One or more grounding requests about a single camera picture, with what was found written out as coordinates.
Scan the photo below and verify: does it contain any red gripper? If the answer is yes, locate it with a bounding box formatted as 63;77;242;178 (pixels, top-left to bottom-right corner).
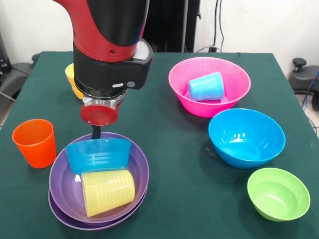
79;104;119;140

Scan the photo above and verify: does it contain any small blue patterned bowl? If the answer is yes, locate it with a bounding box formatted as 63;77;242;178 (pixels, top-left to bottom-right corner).
65;138;132;175

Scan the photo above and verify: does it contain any purple bowl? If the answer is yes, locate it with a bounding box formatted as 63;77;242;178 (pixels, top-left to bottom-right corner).
48;131;150;223
48;190;148;231

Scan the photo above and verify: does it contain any pale yellow translucent cup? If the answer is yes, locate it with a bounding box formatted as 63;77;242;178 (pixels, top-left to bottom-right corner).
81;169;136;218

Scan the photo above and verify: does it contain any blue cup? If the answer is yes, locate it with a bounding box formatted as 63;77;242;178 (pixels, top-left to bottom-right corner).
187;71;225;102

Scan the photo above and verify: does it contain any amber yellow cup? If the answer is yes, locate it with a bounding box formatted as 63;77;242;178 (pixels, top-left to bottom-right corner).
71;83;85;100

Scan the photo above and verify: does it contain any orange cup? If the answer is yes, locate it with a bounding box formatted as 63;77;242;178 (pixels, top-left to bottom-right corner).
11;119;57;169

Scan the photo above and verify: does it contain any dark green table cloth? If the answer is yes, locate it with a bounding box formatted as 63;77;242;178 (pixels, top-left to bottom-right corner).
0;51;319;239

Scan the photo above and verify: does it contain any large blue bowl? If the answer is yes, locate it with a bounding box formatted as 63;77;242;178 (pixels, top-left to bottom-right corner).
208;108;286;170

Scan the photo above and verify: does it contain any pink bowl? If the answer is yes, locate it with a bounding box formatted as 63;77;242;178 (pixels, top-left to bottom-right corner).
168;56;251;118

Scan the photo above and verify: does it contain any green bowl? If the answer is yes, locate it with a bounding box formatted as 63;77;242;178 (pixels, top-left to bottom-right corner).
247;167;311;222

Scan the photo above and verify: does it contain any black pedestal leg with caster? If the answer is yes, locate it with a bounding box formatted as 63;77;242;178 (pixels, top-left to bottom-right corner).
0;53;39;102
288;57;319;112

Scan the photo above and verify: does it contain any black wall cable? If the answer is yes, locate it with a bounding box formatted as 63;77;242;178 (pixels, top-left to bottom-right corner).
213;0;220;48
218;0;225;52

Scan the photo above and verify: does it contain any blue cable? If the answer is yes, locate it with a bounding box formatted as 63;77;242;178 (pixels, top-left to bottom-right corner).
301;71;319;109

